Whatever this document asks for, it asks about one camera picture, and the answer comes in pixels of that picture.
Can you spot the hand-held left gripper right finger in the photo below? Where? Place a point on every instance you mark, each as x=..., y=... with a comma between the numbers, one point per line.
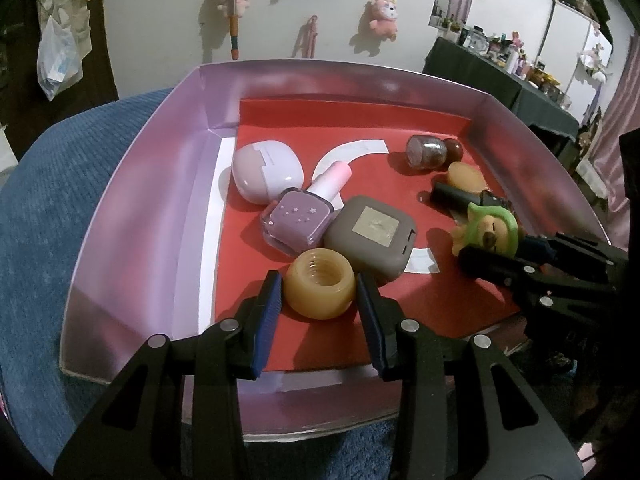
x=370, y=330

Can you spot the white cabinet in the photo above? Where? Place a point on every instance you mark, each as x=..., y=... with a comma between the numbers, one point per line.
x=570, y=40

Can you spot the dark wooden door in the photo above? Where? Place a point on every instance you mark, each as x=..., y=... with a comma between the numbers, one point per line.
x=15, y=35

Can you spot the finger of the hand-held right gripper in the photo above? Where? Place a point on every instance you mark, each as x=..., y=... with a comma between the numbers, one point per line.
x=495, y=267
x=537, y=249

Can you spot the small glass jar brown lid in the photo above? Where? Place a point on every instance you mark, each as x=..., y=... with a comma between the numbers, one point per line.
x=425, y=152

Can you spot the pale pink earbuds case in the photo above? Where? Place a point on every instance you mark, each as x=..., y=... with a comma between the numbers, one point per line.
x=267, y=170

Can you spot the orange and white stick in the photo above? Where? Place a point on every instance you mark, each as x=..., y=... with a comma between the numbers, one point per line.
x=234, y=25

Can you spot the green round figurine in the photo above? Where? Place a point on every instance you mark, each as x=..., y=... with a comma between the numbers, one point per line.
x=485, y=225

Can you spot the amber round disc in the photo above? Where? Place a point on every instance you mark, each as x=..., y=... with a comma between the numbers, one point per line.
x=465, y=175

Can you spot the pink cardboard box red inside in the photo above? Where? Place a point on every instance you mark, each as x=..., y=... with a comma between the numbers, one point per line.
x=150, y=185

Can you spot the grey-brown square case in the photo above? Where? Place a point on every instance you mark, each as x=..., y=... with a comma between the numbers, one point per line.
x=370, y=240

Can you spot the purple nail polish bottle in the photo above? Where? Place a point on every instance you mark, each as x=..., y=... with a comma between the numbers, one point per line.
x=300, y=215

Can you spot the dark green covered table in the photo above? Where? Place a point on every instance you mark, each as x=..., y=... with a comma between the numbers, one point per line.
x=475, y=75

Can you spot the row of bottles and toys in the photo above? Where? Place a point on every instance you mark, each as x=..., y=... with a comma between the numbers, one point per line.
x=510, y=55

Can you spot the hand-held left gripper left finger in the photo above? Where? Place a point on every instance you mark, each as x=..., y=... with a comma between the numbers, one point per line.
x=265, y=330

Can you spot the pink plush toy with face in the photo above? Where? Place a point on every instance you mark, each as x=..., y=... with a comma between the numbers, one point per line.
x=384, y=17

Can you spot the clear plastic bag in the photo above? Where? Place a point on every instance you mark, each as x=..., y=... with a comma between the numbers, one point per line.
x=57, y=60

